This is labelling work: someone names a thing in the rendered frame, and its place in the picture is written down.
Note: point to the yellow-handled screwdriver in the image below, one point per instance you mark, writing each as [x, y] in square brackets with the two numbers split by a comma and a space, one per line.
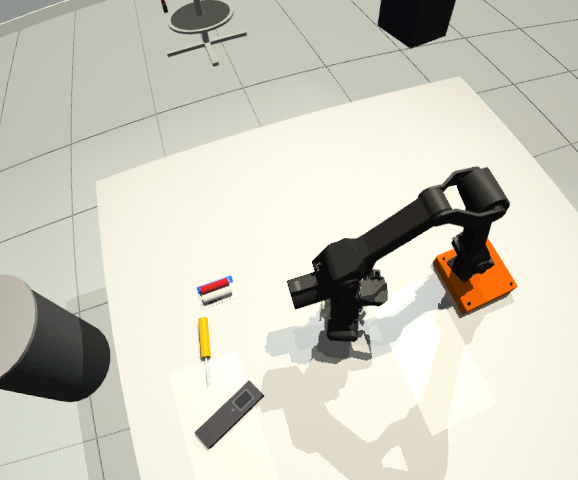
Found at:
[205, 350]

